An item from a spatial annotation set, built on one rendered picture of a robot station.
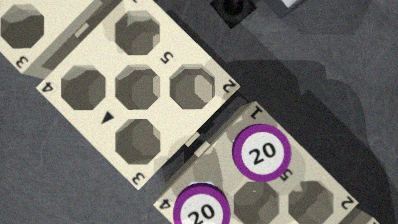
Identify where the cream tube adapter block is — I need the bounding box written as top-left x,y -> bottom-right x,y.
339,207 -> 379,224
0,0 -> 122,79
37,0 -> 240,190
154,101 -> 358,224

